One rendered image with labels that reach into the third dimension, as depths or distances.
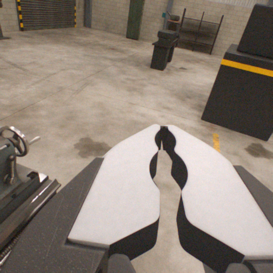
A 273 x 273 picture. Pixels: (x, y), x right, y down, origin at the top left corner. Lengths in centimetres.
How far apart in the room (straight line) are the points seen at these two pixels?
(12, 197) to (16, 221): 10
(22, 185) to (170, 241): 137
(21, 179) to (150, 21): 1299
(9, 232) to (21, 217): 6
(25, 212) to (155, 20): 1303
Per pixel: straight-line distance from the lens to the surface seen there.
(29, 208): 102
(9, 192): 99
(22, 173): 106
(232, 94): 390
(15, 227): 99
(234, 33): 1335
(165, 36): 675
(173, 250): 195
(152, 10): 1359
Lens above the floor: 164
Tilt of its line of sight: 32 degrees down
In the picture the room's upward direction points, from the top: 11 degrees clockwise
